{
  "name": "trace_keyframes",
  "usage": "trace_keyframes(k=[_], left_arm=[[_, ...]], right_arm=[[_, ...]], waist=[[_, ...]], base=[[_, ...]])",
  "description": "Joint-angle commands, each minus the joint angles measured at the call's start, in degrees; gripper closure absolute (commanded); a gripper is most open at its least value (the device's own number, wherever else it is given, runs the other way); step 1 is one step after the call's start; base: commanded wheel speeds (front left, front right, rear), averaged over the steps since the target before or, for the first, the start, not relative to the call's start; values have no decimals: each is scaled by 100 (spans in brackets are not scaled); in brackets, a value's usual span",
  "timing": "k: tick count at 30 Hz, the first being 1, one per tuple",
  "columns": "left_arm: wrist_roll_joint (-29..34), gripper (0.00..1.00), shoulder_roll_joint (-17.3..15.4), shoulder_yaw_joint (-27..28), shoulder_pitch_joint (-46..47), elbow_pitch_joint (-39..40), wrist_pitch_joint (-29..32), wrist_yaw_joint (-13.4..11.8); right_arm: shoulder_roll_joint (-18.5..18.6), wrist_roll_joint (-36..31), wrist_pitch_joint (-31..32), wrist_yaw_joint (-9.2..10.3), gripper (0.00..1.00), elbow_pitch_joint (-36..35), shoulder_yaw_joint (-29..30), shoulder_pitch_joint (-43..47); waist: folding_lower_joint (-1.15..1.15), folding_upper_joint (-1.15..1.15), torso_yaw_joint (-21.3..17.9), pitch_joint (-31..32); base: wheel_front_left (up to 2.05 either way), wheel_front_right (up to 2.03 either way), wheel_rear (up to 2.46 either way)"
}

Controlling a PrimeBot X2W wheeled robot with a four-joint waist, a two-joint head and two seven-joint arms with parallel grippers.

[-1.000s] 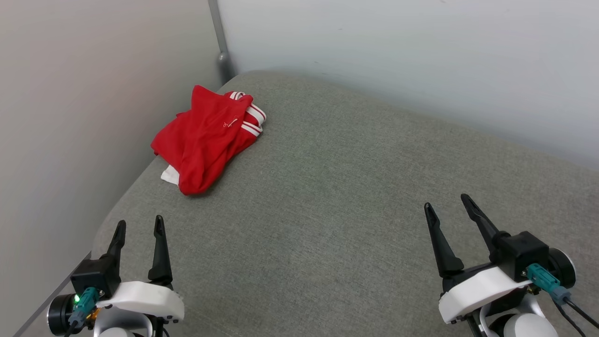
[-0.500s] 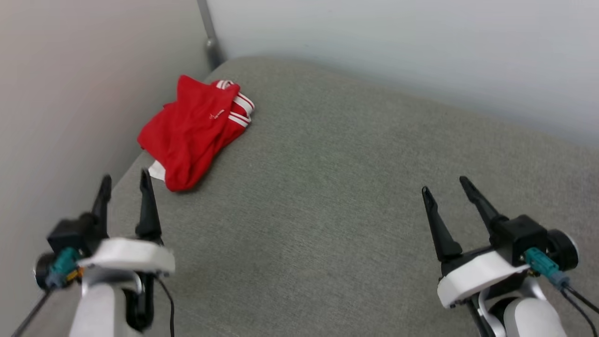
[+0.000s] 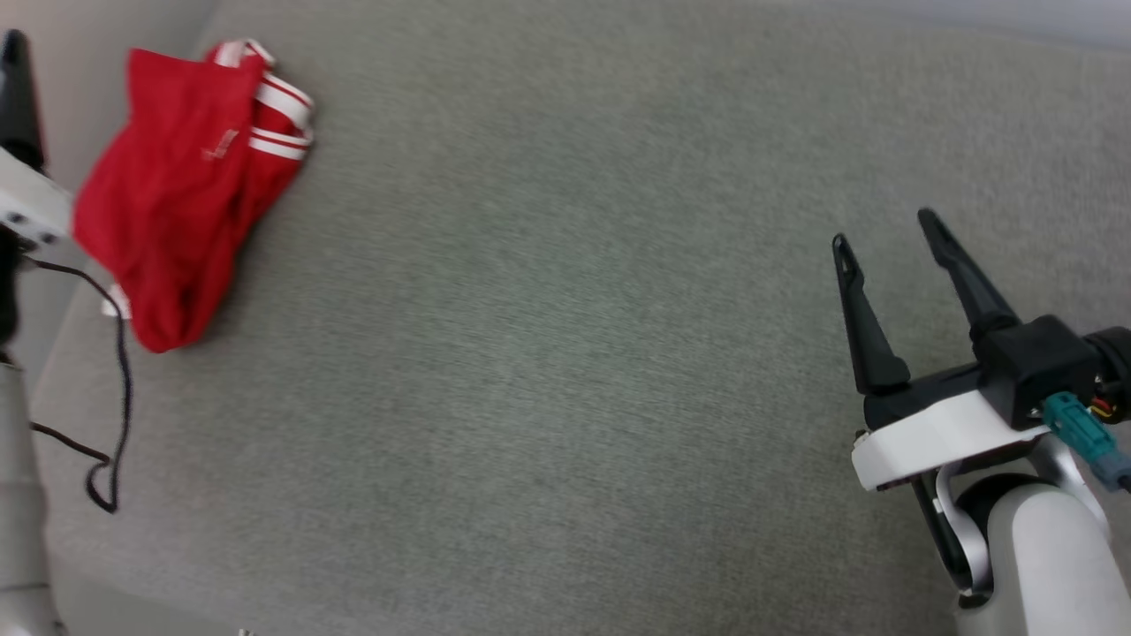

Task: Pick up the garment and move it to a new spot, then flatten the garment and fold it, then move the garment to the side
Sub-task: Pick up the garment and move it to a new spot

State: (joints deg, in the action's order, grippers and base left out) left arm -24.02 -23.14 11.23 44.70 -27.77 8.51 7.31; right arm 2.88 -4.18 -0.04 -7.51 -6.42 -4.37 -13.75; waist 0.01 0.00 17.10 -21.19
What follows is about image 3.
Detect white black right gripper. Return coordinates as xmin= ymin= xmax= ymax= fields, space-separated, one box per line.
xmin=831 ymin=208 xmax=1054 ymax=493

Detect grey fabric sofa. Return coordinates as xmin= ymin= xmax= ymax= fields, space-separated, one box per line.
xmin=0 ymin=0 xmax=1131 ymax=636

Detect red shorts with white stripes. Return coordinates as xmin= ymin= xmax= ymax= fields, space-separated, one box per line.
xmin=72 ymin=39 xmax=316 ymax=354

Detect teal cable connector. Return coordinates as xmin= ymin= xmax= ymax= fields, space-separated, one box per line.
xmin=1041 ymin=392 xmax=1131 ymax=492

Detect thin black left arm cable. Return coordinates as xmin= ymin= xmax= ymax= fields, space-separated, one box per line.
xmin=16 ymin=254 xmax=135 ymax=515

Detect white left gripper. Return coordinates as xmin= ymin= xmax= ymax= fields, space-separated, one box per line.
xmin=0 ymin=29 xmax=73 ymax=254

